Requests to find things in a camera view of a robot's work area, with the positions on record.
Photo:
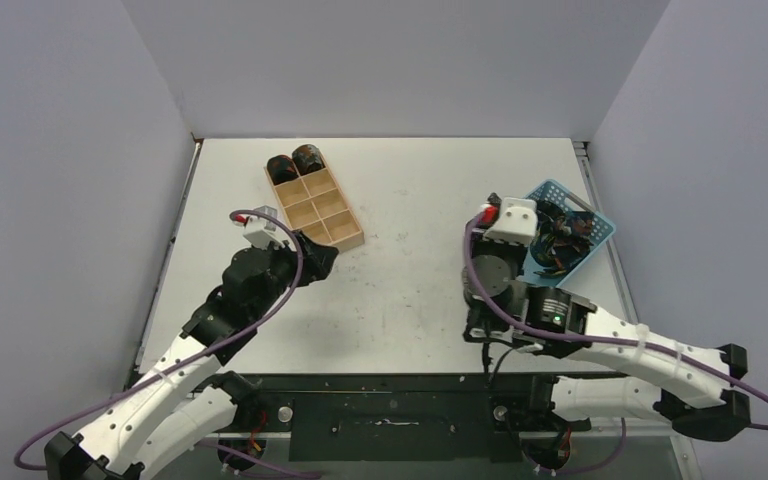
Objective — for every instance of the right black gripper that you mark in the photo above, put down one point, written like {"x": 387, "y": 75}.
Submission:
{"x": 539, "y": 234}

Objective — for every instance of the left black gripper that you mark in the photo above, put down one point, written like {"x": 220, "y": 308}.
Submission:
{"x": 318, "y": 260}

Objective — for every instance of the wooden compartment tray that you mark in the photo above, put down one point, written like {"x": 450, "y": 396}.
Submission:
{"x": 316, "y": 205}

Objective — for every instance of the blue plastic basket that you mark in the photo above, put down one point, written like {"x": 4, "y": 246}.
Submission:
{"x": 555, "y": 192}

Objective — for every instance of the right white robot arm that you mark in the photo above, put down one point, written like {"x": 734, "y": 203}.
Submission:
{"x": 691, "y": 389}

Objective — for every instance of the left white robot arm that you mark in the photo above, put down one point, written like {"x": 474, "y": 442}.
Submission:
{"x": 186, "y": 396}

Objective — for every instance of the colourful ties pile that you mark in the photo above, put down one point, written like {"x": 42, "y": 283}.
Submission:
{"x": 563, "y": 239}

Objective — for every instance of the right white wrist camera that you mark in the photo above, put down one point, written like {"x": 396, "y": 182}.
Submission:
{"x": 517, "y": 222}

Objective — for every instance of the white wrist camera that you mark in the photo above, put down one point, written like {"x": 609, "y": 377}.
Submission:
{"x": 259, "y": 232}
{"x": 517, "y": 222}

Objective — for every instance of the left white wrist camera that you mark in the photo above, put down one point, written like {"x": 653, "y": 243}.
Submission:
{"x": 259, "y": 232}

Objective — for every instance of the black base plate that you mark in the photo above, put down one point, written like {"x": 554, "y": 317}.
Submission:
{"x": 427, "y": 417}

